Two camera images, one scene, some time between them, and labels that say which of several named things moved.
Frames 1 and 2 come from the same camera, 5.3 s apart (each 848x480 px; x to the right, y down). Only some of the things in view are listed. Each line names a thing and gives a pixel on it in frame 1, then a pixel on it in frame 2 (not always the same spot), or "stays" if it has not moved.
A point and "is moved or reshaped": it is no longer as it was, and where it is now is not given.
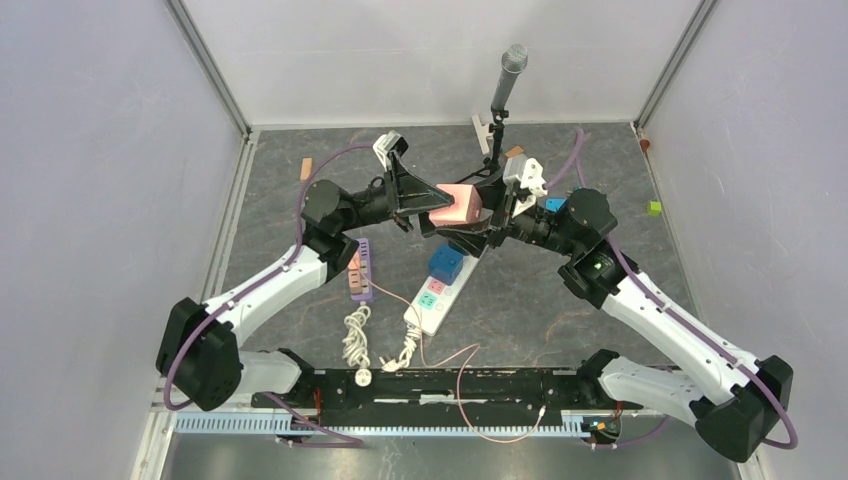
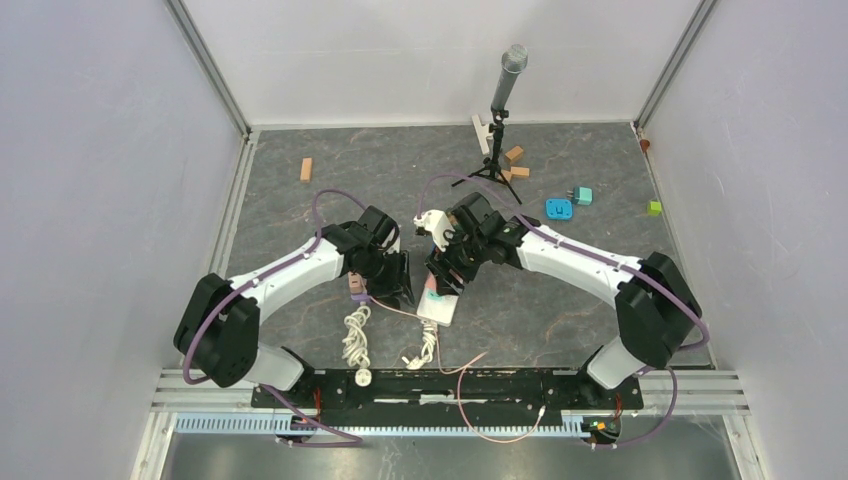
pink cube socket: [467, 206] is moved or reshaped
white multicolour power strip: [435, 303] stays
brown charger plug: [355, 281] stays
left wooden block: [306, 168] stays
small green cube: [654, 208] stays
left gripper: [407, 193] to [398, 286]
